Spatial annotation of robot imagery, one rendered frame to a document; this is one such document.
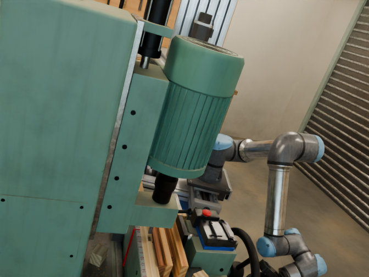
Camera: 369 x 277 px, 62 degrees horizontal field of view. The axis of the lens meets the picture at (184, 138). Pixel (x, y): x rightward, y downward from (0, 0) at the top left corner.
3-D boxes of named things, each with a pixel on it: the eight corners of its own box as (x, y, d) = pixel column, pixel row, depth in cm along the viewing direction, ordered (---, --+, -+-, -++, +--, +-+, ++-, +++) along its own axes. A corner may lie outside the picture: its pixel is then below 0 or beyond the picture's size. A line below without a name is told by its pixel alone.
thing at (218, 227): (233, 251, 94) (239, 237, 91) (200, 249, 90) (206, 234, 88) (219, 222, 105) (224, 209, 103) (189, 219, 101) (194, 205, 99)
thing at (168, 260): (167, 280, 84) (173, 265, 82) (161, 280, 84) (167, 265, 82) (156, 225, 103) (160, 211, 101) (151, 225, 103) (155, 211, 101)
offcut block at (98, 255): (95, 253, 98) (98, 243, 96) (105, 258, 97) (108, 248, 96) (88, 262, 94) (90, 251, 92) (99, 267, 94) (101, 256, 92)
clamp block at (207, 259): (227, 276, 96) (238, 255, 93) (187, 275, 92) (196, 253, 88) (213, 241, 109) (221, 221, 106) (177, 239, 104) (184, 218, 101)
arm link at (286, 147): (283, 128, 113) (271, 264, 112) (304, 131, 118) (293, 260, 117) (261, 128, 123) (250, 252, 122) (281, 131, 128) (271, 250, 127)
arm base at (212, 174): (193, 165, 169) (198, 149, 166) (218, 172, 171) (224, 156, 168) (194, 179, 155) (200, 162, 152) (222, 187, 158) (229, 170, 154)
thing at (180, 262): (181, 285, 84) (189, 266, 81) (174, 285, 83) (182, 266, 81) (166, 226, 104) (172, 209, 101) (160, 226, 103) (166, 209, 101)
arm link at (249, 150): (221, 139, 166) (303, 129, 118) (242, 141, 173) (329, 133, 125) (219, 161, 165) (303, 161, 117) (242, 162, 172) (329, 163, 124)
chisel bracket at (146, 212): (171, 233, 89) (179, 209, 86) (122, 229, 84) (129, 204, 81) (166, 216, 95) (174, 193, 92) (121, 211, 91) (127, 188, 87)
